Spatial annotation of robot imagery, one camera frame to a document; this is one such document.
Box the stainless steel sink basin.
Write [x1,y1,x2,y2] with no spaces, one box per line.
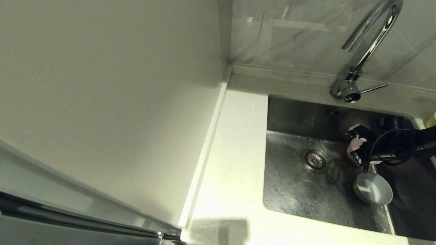
[262,95,436,241]

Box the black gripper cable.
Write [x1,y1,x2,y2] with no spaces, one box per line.
[363,129,414,174]

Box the steel refrigerator door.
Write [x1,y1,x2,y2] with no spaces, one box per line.
[0,138,183,245]

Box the pink round bowl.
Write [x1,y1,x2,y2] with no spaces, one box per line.
[346,137,382,165]

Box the white countertop edge strip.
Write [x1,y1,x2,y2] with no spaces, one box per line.
[179,66,232,237]

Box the white tall side panel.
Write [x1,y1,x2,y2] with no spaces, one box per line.
[0,0,233,228]

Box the dark refrigerator handle bar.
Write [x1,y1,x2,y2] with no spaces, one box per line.
[0,192,183,242]

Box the chrome gooseneck faucet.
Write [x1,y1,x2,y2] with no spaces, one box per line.
[330,0,404,103]

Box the grey round bowl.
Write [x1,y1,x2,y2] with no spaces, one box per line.
[353,172,393,206]

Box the round metal drain strainer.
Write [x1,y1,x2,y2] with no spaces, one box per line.
[300,148,330,174]

